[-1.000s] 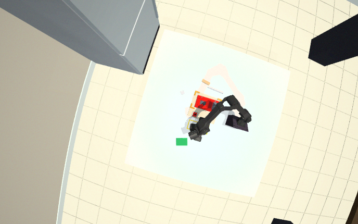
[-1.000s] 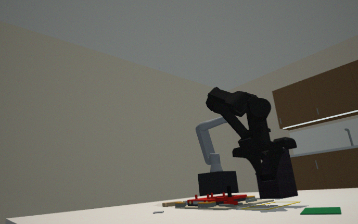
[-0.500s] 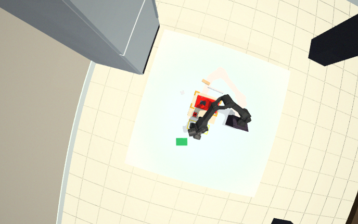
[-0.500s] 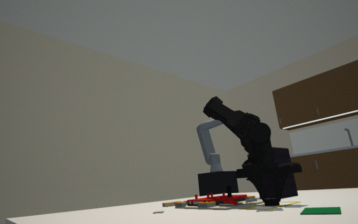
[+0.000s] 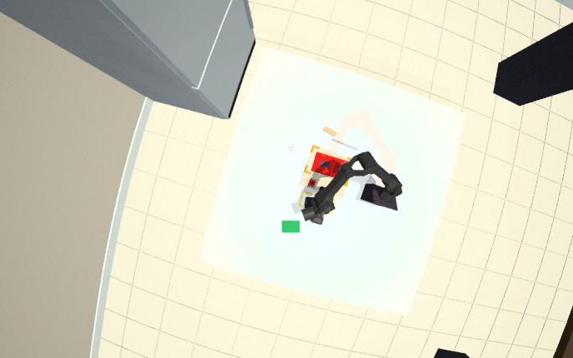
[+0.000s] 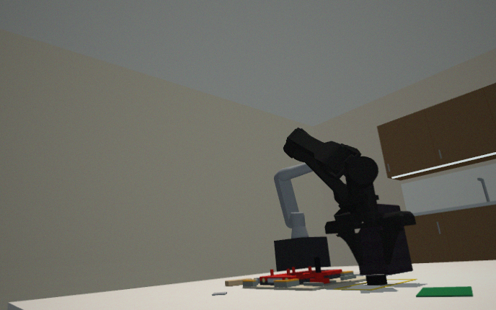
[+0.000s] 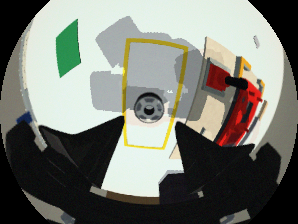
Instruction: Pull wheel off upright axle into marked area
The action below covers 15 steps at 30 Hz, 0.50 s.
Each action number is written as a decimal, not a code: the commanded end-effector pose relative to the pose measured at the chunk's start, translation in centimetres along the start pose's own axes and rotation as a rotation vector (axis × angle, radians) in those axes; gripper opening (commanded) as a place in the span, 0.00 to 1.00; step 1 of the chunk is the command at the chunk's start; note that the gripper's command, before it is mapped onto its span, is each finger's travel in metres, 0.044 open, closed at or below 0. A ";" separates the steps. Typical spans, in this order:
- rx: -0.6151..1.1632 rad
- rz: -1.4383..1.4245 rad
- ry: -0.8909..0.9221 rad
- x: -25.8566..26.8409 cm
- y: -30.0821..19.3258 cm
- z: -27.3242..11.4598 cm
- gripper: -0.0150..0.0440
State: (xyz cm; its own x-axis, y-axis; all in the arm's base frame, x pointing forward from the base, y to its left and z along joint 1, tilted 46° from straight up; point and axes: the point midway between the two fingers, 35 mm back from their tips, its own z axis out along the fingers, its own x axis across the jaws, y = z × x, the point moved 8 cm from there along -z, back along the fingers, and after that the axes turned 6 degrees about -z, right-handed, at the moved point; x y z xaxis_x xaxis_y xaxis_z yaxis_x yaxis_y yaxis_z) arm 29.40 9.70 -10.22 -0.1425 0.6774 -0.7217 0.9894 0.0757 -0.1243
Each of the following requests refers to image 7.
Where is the green flat rectangular pad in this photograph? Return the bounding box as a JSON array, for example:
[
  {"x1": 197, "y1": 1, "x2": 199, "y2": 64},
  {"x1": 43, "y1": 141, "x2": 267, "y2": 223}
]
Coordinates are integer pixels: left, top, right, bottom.
[{"x1": 56, "y1": 19, "x2": 81, "y2": 77}]

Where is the yellow rectangular outline on table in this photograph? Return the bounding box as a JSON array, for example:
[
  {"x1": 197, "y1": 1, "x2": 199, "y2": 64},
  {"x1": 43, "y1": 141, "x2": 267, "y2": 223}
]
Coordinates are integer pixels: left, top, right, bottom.
[{"x1": 121, "y1": 37, "x2": 189, "y2": 151}]

